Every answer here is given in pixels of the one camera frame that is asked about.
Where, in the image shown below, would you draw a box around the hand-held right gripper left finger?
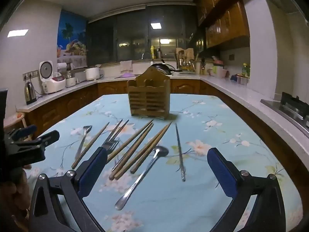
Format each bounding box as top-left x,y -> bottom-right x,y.
28,147 -> 108,232

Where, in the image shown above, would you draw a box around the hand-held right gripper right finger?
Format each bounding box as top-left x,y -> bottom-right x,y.
207,147 -> 286,232

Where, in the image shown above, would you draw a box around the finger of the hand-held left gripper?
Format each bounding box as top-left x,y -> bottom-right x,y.
9,125 -> 37,142
36,130 -> 60,148

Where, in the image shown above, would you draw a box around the small metal spoon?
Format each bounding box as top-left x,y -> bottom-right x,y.
74,125 -> 93,160

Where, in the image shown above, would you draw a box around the large metal spoon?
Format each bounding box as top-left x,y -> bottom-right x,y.
115,146 -> 169,211

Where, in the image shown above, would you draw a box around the wooden utensil holder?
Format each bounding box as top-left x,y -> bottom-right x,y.
127,67 -> 171,120

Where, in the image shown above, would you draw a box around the person's left hand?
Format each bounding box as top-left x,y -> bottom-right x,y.
0,165 -> 32,232

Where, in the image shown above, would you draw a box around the wooden stool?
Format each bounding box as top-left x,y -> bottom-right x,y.
3,112 -> 26,136

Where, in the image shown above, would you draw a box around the steel electric kettle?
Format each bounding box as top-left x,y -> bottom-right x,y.
25,81 -> 37,105

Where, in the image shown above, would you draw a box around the metal chopstick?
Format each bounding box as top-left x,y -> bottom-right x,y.
175,123 -> 186,182

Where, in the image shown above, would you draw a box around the white rice cooker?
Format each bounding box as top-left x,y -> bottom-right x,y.
39,61 -> 66,95

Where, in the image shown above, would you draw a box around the small white pot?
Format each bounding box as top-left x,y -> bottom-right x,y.
65,76 -> 80,88

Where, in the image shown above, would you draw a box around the floral blue tablecloth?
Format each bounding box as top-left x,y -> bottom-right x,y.
24,93 -> 303,232

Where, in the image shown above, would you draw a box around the white cooking pot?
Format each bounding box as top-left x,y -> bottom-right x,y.
84,67 -> 100,81

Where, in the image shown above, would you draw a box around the steel gas stove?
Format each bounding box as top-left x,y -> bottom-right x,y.
261,91 -> 309,138

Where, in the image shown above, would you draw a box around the ceiling light panel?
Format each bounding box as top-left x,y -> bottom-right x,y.
7,29 -> 29,38

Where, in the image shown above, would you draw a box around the metal utensil rack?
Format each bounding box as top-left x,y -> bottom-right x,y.
179,58 -> 197,72

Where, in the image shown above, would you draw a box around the black wok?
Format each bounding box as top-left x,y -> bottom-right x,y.
150,63 -> 177,76

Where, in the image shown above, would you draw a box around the wooden cutting board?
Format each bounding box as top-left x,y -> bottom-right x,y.
176,48 -> 195,61

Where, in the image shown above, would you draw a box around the dark kitchen window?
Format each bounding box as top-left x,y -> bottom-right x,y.
86,6 -> 197,67

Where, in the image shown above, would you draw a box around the wall socket strip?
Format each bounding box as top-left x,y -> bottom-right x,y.
23,70 -> 39,81

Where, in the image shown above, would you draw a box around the tropical wall poster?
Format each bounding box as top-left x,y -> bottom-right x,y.
57,11 -> 87,69

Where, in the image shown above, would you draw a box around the wooden wall cabinets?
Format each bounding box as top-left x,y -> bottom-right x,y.
194,0 -> 250,49

